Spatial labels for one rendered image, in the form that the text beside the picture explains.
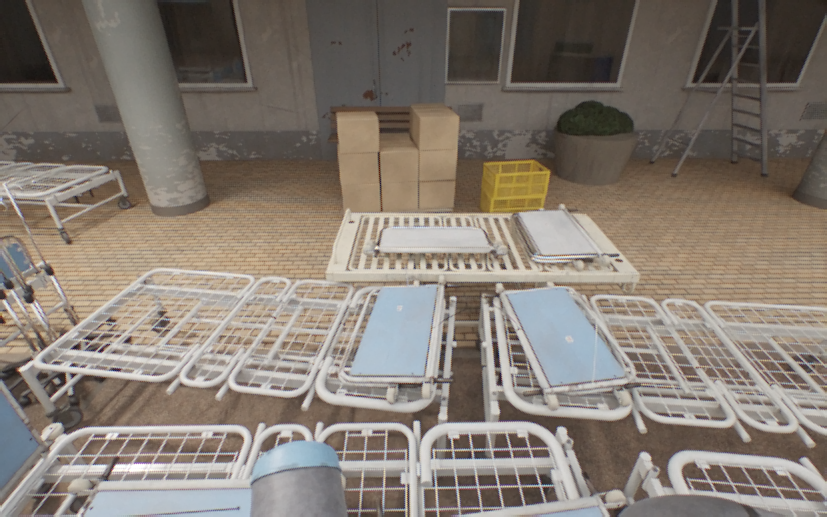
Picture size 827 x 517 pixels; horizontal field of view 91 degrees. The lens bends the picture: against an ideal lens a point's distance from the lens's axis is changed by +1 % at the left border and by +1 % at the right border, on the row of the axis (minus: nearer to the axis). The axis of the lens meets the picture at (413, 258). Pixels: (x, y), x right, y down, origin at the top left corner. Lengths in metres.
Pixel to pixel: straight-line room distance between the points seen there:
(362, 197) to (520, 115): 3.34
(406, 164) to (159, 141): 2.56
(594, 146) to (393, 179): 2.75
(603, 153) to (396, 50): 3.14
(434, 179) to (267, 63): 3.40
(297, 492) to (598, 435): 2.12
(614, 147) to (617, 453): 4.17
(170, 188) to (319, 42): 2.88
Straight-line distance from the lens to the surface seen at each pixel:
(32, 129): 8.72
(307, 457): 0.60
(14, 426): 2.07
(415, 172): 4.30
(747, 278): 4.55
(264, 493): 0.59
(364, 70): 6.50
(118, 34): 5.01
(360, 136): 4.15
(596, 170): 5.99
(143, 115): 5.07
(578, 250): 2.74
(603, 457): 2.48
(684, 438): 2.75
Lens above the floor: 1.89
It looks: 30 degrees down
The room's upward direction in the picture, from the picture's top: straight up
